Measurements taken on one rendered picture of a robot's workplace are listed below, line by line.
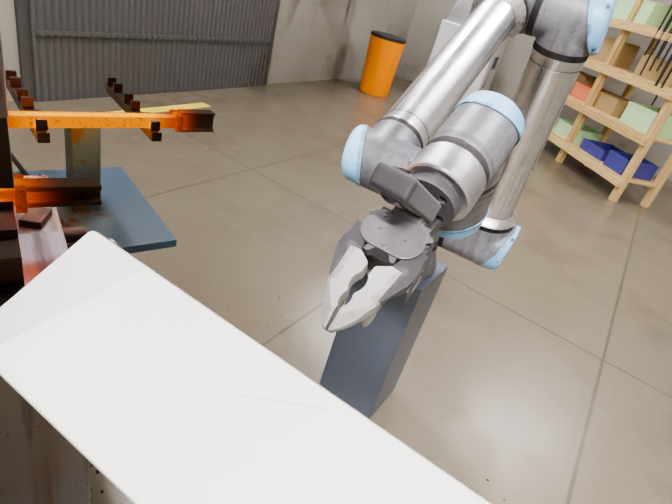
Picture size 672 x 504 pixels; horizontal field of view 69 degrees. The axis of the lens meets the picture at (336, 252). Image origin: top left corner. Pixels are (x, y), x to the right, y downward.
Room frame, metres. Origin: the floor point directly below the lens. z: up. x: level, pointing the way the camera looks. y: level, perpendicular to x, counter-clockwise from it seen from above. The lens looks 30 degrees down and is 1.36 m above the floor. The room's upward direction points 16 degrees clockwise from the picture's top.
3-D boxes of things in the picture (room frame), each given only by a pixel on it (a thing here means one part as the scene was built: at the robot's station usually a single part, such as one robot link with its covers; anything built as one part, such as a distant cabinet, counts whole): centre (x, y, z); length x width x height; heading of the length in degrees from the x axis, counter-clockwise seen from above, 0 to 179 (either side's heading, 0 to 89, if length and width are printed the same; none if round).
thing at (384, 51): (6.55, 0.12, 0.35); 0.46 x 0.45 x 0.71; 64
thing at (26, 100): (0.99, 0.62, 0.97); 0.23 x 0.06 x 0.02; 136
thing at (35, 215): (0.59, 0.45, 0.92); 0.04 x 0.03 x 0.01; 15
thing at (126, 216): (0.99, 0.62, 0.70); 0.40 x 0.30 x 0.02; 46
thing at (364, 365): (1.36, -0.22, 0.30); 0.22 x 0.22 x 0.60; 64
